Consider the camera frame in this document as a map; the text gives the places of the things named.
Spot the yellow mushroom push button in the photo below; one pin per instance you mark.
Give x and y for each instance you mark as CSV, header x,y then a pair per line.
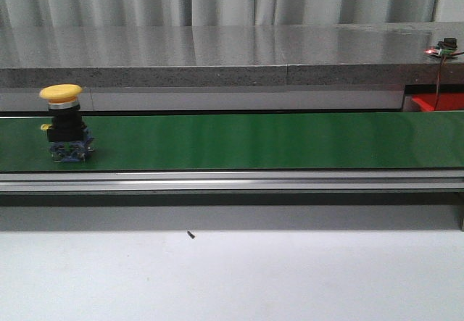
x,y
69,137

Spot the green conveyor belt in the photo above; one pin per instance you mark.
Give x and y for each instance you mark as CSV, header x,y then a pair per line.
x,y
368,140

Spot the red plastic bin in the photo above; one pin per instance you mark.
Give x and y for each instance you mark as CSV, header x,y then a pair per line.
x,y
428,102

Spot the small green circuit board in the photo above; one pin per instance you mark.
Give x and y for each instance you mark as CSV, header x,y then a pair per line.
x,y
445,48

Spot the aluminium conveyor frame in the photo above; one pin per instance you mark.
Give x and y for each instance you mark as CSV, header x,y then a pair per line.
x,y
233,200

